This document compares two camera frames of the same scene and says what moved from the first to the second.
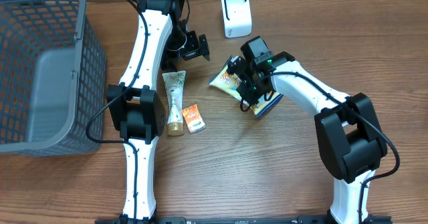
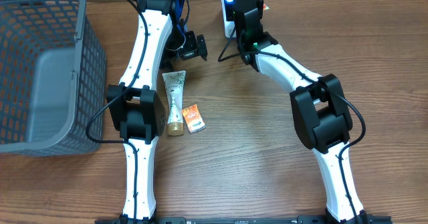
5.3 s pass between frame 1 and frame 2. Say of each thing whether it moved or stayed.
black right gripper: moved
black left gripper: stayed
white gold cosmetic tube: stayed
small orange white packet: stayed
